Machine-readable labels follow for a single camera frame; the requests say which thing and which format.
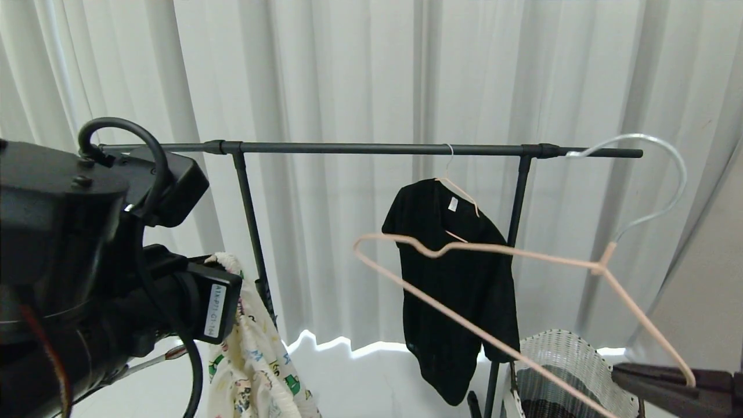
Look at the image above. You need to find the white laundry basket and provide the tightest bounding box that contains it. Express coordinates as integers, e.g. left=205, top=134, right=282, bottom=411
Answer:
left=504, top=329, right=645, bottom=418

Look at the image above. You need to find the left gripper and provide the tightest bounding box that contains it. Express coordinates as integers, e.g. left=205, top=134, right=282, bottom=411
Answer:
left=131, top=244, right=243, bottom=358

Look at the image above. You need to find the black clothes rack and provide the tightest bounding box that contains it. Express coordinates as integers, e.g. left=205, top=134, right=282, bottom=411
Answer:
left=99, top=139, right=644, bottom=418

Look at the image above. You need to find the pink clothes hanger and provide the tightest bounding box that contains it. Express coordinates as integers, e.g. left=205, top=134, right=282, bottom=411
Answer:
left=353, top=134, right=696, bottom=418
left=434, top=144, right=481, bottom=244

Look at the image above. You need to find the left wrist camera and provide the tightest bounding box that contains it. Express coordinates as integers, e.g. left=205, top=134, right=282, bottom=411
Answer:
left=125, top=148, right=210, bottom=228

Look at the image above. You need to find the black cable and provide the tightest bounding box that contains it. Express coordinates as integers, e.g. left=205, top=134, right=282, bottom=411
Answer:
left=77, top=117, right=204, bottom=418

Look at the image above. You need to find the cream printed garment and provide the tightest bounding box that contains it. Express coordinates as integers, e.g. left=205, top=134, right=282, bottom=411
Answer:
left=206, top=253, right=322, bottom=418

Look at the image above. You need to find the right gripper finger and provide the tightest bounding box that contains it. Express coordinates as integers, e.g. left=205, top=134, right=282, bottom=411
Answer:
left=611, top=363, right=735, bottom=391
left=613, top=377, right=743, bottom=418

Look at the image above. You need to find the black t-shirt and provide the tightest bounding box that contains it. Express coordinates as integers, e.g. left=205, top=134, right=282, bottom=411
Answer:
left=381, top=178, right=521, bottom=407

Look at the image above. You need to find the white curtain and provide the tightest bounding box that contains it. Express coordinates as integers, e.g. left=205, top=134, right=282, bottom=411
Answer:
left=0, top=0, right=743, bottom=355

